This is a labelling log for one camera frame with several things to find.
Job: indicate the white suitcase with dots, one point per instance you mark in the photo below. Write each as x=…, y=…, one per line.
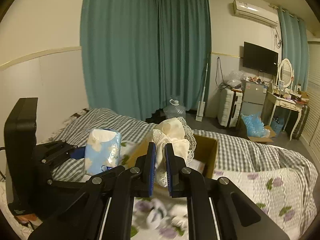
x=229, y=107

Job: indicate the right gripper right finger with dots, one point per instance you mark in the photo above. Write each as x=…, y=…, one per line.
x=191, y=184

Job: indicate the grey checked blanket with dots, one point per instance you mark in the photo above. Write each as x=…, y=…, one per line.
x=234, y=153

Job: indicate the white sock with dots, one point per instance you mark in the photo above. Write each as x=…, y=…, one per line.
x=179, y=216

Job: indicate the silver mini fridge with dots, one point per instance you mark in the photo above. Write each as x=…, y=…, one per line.
x=253, y=98

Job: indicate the large teal curtain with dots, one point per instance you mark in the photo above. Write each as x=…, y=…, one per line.
x=138, y=54

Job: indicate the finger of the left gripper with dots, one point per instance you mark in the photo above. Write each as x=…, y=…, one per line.
x=78, y=153

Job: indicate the brown cardboard box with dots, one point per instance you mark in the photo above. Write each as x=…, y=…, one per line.
x=206, y=151

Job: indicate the white dressing table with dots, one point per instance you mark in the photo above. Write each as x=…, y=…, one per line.
x=295, y=114

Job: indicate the white sock ball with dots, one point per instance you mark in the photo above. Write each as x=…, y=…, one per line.
x=157, y=213

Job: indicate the black wall television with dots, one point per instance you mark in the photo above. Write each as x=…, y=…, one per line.
x=260, y=58

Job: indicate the clear plastic bag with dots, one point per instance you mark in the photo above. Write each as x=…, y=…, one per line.
x=234, y=78

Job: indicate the white flat mop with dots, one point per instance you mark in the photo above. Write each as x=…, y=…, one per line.
x=201, y=104

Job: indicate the clear water jug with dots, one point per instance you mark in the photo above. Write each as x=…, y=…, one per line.
x=174, y=109

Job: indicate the white oval vanity mirror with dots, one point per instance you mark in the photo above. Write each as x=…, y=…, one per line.
x=285, y=73

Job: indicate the blue floral tissue pack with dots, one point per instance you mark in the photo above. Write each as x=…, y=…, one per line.
x=102, y=151

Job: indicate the cardboard box blue plastic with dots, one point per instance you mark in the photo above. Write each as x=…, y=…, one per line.
x=253, y=129

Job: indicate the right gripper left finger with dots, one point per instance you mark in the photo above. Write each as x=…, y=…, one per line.
x=131, y=183

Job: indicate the cream lace fabric bundle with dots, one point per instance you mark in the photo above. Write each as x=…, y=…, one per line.
x=177, y=132

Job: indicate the teal window curtain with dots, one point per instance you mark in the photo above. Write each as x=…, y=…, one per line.
x=295, y=46

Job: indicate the white air conditioner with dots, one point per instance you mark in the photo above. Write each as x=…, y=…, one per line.
x=255, y=13

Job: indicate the white floral quilt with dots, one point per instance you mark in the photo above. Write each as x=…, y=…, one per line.
x=84, y=215

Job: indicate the blue plastic basket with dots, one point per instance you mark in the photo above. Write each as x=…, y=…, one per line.
x=277, y=124

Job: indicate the white wardrobe door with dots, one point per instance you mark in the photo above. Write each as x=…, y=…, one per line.
x=311, y=129

